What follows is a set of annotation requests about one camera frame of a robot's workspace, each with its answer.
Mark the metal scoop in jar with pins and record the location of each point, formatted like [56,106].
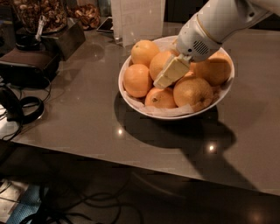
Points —
[41,25]

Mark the orange front bottom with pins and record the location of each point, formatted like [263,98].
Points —
[160,98]

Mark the small hidden orange center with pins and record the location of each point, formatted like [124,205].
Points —
[191,70]

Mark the black smartphone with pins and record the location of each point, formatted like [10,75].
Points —
[106,26]

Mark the large orange front right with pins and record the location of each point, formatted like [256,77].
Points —
[193,91]

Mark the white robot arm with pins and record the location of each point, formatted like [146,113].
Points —
[222,18]

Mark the dark brown flat box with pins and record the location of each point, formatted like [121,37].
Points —
[29,69]

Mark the glass jar of nuts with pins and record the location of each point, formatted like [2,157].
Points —
[31,11]

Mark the pile of dried snacks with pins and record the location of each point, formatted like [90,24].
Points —
[88,14]

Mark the clear acrylic sign holder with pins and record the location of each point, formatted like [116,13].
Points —
[134,20]

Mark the white ceramic bowl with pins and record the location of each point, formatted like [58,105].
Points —
[131,99]

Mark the orange with stem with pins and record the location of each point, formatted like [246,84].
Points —
[158,62]

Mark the black headphones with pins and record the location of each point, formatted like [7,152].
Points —
[15,107]

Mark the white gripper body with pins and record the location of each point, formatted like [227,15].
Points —
[194,40]

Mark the large orange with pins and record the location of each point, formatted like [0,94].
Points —
[215,70]
[193,91]

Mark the orange top left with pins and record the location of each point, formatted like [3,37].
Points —
[143,52]

